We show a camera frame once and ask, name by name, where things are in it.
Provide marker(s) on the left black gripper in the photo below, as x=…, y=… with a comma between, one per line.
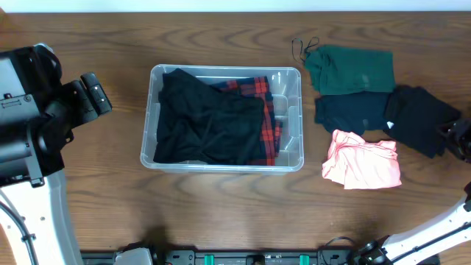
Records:
x=81, y=101

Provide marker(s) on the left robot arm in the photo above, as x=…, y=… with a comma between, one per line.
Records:
x=38, y=114

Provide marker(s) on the black mounting rail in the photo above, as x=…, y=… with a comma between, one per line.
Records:
x=190, y=257

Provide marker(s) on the clear plastic storage container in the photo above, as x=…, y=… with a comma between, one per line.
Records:
x=285, y=83

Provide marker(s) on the red navy plaid shirt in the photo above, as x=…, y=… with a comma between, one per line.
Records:
x=271, y=129

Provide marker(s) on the black garment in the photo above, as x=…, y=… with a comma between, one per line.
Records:
x=200, y=122
x=414, y=116

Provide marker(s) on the dark navy folded garment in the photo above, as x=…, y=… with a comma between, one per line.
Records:
x=356, y=112

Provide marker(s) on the green garment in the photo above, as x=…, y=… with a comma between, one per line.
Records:
x=338, y=70

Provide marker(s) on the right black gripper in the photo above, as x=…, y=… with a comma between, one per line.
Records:
x=458, y=133

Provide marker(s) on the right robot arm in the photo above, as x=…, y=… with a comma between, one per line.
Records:
x=443, y=232

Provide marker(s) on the pink crumpled garment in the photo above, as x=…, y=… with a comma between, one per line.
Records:
x=358, y=164

